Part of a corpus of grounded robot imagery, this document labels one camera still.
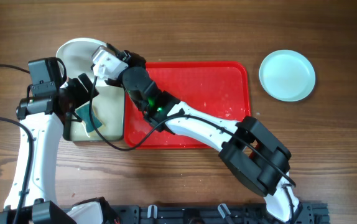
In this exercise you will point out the white plate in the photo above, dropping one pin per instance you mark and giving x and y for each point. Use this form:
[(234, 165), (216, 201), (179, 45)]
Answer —
[(76, 56)]

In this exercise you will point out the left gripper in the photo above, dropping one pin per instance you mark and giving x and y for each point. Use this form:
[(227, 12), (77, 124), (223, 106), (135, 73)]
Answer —
[(76, 88)]

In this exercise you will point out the green yellow sponge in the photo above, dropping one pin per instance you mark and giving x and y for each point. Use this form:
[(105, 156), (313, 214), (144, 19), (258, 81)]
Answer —
[(83, 113)]

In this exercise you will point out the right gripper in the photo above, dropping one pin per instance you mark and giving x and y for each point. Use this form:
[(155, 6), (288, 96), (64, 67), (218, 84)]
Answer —
[(129, 58)]

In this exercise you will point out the red plastic tray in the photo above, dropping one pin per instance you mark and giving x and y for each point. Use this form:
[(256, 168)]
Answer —
[(216, 88)]

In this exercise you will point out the mint green plate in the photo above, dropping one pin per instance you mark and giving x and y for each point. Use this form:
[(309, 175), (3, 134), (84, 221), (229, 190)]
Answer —
[(287, 75)]

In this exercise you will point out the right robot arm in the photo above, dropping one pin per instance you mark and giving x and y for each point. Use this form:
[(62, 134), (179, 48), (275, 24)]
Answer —
[(248, 149)]

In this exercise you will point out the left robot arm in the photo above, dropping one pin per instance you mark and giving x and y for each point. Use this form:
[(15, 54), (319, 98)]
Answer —
[(41, 119)]

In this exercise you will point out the black water basin tray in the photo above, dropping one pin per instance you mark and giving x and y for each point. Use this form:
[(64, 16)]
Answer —
[(109, 108)]

